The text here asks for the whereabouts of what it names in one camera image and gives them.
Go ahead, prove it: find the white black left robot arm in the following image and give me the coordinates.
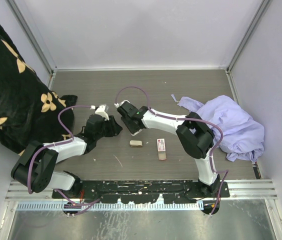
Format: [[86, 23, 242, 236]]
[[10, 114, 123, 198]]

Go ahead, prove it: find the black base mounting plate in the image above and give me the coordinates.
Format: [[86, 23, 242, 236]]
[[63, 180, 219, 204]]

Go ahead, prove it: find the aluminium front rail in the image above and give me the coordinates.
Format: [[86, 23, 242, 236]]
[[4, 179, 278, 202]]

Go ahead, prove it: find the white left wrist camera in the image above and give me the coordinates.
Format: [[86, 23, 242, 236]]
[[90, 104, 110, 121]]

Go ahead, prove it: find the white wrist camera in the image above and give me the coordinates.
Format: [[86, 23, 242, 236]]
[[90, 104, 110, 121], [114, 100, 130, 109]]

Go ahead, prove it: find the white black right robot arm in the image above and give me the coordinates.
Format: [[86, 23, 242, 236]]
[[114, 100, 221, 197]]

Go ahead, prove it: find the beige stapler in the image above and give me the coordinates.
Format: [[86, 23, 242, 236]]
[[129, 140, 143, 148]]

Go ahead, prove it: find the white slotted cable duct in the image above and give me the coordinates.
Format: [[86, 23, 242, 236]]
[[16, 201, 204, 212]]

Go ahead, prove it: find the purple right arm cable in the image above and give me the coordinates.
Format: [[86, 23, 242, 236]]
[[115, 86, 230, 216]]

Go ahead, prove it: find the black floral blanket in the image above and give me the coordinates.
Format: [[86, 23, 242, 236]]
[[0, 25, 78, 155]]

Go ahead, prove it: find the lavender crumpled cloth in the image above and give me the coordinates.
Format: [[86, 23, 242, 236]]
[[178, 95, 265, 163]]

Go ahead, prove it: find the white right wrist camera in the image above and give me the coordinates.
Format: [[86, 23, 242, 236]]
[[114, 100, 130, 109]]

